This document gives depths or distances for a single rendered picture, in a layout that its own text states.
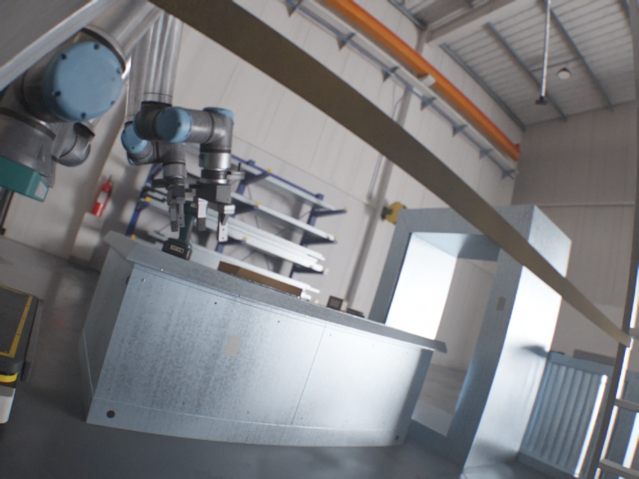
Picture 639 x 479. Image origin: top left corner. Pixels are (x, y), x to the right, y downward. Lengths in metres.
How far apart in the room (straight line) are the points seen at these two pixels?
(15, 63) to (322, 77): 0.18
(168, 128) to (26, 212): 5.27
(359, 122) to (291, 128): 6.85
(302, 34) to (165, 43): 6.86
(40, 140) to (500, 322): 2.25
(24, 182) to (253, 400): 1.17
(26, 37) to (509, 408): 2.61
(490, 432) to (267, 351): 1.47
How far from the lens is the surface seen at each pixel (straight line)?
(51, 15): 0.23
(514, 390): 2.59
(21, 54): 0.22
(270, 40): 0.25
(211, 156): 1.06
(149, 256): 1.27
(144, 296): 1.35
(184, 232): 1.57
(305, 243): 6.61
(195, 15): 0.23
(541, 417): 3.04
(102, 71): 0.80
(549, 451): 3.03
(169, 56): 1.13
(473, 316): 11.09
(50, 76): 0.78
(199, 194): 1.14
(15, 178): 0.91
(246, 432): 1.68
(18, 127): 0.94
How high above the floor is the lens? 0.66
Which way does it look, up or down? 9 degrees up
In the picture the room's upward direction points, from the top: 18 degrees clockwise
